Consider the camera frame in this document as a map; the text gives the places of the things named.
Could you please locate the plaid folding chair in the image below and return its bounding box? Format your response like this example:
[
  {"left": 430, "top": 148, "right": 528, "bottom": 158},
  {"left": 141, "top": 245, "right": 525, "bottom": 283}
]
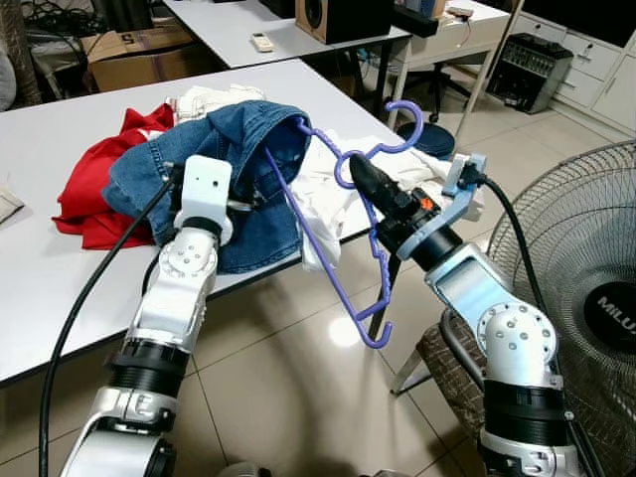
[{"left": 391, "top": 308, "right": 488, "bottom": 418}]

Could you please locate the white drawer cabinet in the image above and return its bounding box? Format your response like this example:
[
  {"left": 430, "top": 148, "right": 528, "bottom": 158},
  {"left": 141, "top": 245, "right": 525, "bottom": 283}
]
[{"left": 512, "top": 0, "right": 636, "bottom": 135}]

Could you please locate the black audio amplifier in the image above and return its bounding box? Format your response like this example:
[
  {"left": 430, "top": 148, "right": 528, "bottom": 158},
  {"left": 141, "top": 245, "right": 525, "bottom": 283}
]
[{"left": 487, "top": 33, "right": 574, "bottom": 113}]

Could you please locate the large brown cardboard box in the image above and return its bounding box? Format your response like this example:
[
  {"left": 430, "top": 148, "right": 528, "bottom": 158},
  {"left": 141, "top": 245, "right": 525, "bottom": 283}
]
[{"left": 79, "top": 22, "right": 225, "bottom": 92}]

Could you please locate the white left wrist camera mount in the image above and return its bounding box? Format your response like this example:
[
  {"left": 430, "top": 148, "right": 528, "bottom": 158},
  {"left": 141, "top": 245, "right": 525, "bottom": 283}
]
[{"left": 174, "top": 154, "right": 236, "bottom": 247}]

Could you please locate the black MILUX standing fan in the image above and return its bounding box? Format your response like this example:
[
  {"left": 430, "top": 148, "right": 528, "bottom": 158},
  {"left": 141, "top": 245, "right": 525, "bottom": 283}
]
[{"left": 487, "top": 139, "right": 636, "bottom": 477}]

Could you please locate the white table with black legs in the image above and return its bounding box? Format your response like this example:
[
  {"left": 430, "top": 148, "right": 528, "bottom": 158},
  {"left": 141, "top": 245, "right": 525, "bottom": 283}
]
[{"left": 0, "top": 58, "right": 418, "bottom": 391}]

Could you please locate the black office chair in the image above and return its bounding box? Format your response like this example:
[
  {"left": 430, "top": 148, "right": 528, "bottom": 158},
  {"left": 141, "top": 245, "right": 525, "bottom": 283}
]
[{"left": 397, "top": 55, "right": 468, "bottom": 120}]

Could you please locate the small white desk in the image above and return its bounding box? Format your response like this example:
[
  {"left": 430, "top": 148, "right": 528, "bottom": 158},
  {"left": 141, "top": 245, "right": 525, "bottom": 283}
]
[{"left": 393, "top": 0, "right": 513, "bottom": 110}]

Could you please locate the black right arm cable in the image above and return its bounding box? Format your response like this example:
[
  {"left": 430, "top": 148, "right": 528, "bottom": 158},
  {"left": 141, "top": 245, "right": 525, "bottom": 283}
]
[{"left": 477, "top": 174, "right": 602, "bottom": 477}]

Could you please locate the dark blue round bin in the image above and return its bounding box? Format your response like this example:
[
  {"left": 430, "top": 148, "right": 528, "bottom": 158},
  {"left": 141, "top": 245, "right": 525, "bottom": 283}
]
[{"left": 397, "top": 119, "right": 456, "bottom": 160}]

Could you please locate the pale grey right wrist camera mount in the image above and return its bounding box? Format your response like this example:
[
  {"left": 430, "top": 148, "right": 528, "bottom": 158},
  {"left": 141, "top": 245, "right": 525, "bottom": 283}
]
[{"left": 402, "top": 154, "right": 488, "bottom": 264}]

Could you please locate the wooden speaker box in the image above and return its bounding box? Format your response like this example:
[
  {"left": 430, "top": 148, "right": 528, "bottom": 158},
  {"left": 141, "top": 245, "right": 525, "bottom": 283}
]
[{"left": 295, "top": 0, "right": 394, "bottom": 46}]

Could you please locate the white rectangular table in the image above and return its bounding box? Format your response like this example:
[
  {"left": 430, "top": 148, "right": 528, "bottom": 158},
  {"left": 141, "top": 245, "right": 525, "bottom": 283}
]
[{"left": 164, "top": 0, "right": 413, "bottom": 115}]

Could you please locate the red garment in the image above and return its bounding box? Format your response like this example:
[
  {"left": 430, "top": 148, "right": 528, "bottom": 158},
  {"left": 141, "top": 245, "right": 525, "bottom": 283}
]
[{"left": 52, "top": 102, "right": 175, "bottom": 249}]

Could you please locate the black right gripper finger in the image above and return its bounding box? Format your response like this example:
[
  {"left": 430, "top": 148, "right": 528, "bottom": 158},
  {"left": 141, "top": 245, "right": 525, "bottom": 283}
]
[
  {"left": 352, "top": 160, "right": 406, "bottom": 204},
  {"left": 348, "top": 171, "right": 391, "bottom": 228}
]

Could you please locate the purple plastic hanger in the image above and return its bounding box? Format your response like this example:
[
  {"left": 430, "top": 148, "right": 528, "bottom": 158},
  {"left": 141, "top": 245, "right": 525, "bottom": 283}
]
[{"left": 260, "top": 99, "right": 426, "bottom": 349}]

